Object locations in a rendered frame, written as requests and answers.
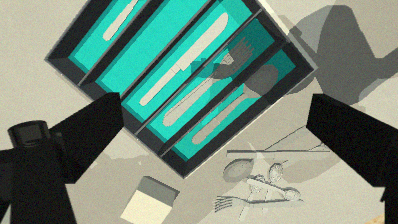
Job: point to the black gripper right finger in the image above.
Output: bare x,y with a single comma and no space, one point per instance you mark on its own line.
368,145

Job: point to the pale beige spoon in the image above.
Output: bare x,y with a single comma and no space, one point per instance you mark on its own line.
274,175
112,29
290,195
290,162
254,189

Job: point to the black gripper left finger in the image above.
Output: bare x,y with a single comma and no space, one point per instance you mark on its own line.
44,160

